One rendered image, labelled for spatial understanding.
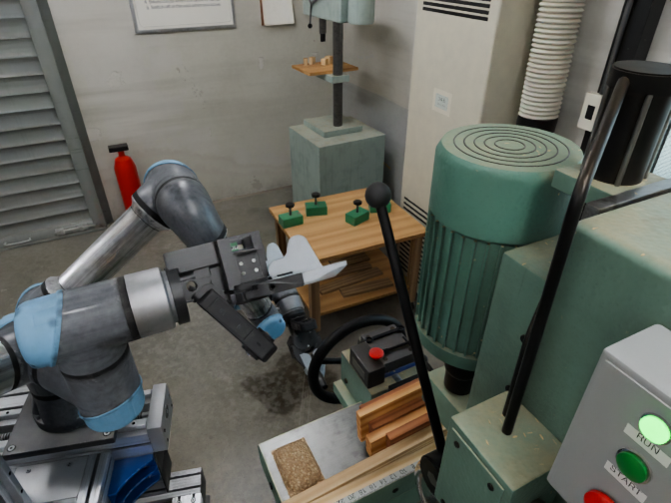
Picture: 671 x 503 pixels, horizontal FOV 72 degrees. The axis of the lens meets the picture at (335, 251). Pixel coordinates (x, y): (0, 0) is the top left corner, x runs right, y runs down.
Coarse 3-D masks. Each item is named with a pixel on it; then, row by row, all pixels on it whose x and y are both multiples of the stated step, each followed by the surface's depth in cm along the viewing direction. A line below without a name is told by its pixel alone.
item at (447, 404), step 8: (440, 368) 84; (432, 376) 82; (440, 376) 82; (432, 384) 81; (440, 384) 81; (440, 392) 80; (448, 392) 79; (440, 400) 80; (448, 400) 78; (456, 400) 78; (464, 400) 78; (440, 408) 81; (448, 408) 79; (456, 408) 77; (464, 408) 77; (440, 416) 82; (448, 416) 79; (448, 424) 80
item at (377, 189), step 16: (368, 192) 60; (384, 192) 59; (384, 208) 60; (384, 224) 60; (384, 240) 61; (400, 272) 60; (400, 288) 60; (400, 304) 61; (416, 336) 61; (416, 352) 61; (416, 368) 61; (432, 400) 61; (432, 416) 61; (432, 432) 62; (432, 464) 60; (432, 480) 61
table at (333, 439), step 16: (336, 384) 106; (352, 400) 102; (336, 416) 95; (352, 416) 95; (288, 432) 92; (304, 432) 92; (320, 432) 92; (336, 432) 92; (352, 432) 92; (272, 448) 89; (320, 448) 89; (336, 448) 89; (352, 448) 89; (272, 464) 87; (320, 464) 87; (336, 464) 87; (352, 464) 87; (272, 480) 84; (288, 496) 82; (400, 496) 82; (416, 496) 85
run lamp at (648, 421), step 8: (640, 416) 30; (648, 416) 29; (656, 416) 29; (640, 424) 30; (648, 424) 29; (656, 424) 29; (664, 424) 28; (648, 432) 29; (656, 432) 29; (664, 432) 28; (656, 440) 29; (664, 440) 28
